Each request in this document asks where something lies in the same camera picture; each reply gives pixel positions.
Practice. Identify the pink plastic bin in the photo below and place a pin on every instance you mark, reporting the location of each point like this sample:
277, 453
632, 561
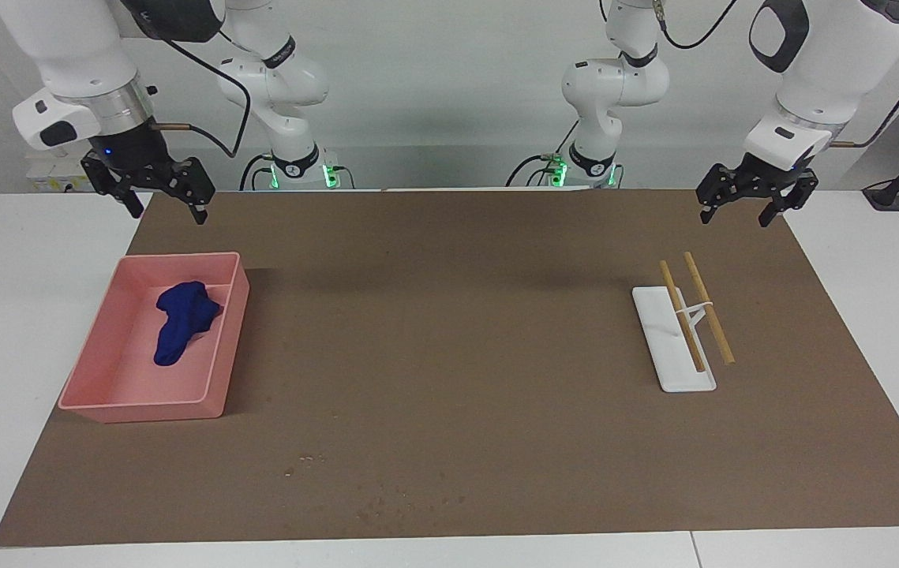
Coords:
125, 386

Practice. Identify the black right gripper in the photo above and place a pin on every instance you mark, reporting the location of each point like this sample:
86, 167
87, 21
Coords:
137, 158

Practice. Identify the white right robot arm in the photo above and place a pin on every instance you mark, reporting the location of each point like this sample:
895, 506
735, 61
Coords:
70, 47

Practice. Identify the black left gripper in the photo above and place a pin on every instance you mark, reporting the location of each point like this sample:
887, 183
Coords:
765, 180

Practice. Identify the white power socket box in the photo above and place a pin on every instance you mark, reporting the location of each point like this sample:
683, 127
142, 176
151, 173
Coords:
62, 170

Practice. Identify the brown table mat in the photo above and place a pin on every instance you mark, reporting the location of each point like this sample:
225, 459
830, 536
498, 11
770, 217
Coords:
457, 331

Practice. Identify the white rack with wooden rods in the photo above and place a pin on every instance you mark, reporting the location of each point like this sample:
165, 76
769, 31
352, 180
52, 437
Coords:
682, 375

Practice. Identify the blue towel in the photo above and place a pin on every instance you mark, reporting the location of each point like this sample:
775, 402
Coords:
181, 323

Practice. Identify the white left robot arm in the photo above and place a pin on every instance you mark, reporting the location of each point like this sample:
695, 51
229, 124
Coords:
828, 71

